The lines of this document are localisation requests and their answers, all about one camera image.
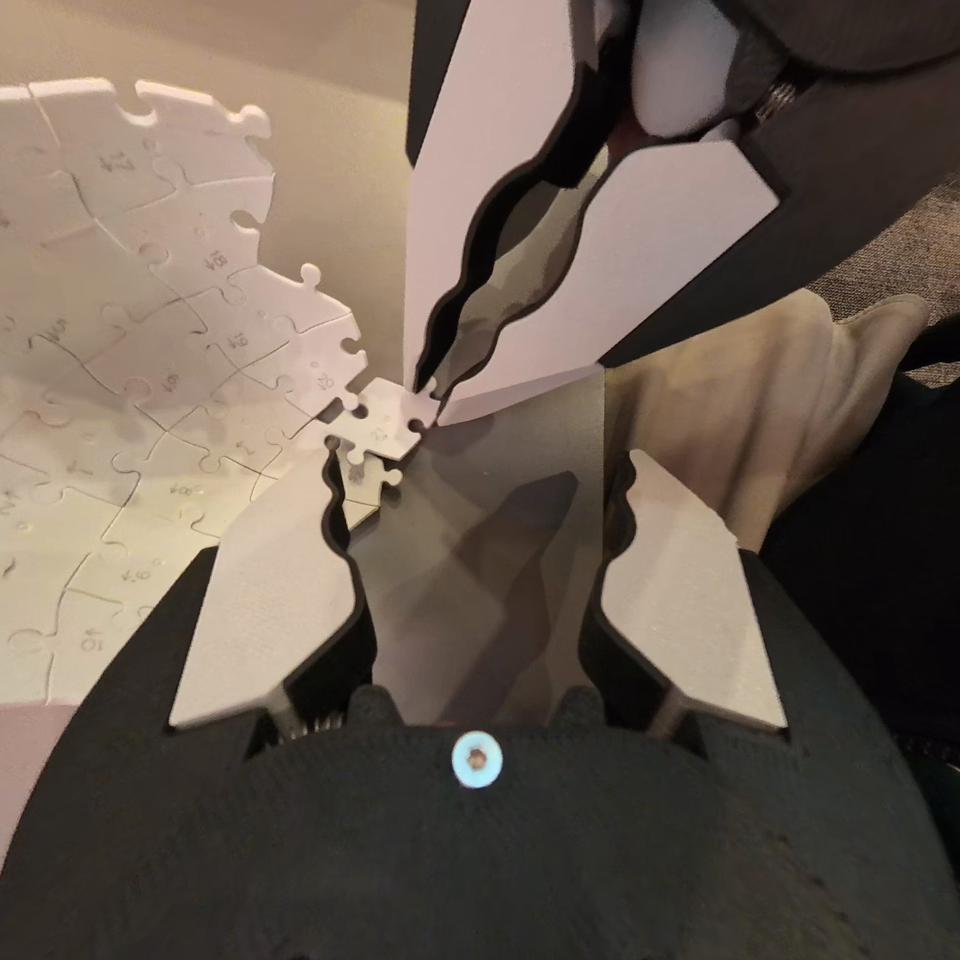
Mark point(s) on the person's dark jacket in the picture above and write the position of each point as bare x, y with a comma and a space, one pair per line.
862, 562

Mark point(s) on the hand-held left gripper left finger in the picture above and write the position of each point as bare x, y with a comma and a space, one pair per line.
262, 600

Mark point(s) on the person's beige trouser leg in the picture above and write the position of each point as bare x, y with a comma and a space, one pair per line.
750, 420

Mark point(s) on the white puzzle piece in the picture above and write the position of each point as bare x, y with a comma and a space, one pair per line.
386, 424

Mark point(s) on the white partly built puzzle ball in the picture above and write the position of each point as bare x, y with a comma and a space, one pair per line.
112, 315

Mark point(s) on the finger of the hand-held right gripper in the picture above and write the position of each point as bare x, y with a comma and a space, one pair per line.
480, 112
660, 247

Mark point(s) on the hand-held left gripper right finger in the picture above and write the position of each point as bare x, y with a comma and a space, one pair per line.
690, 600

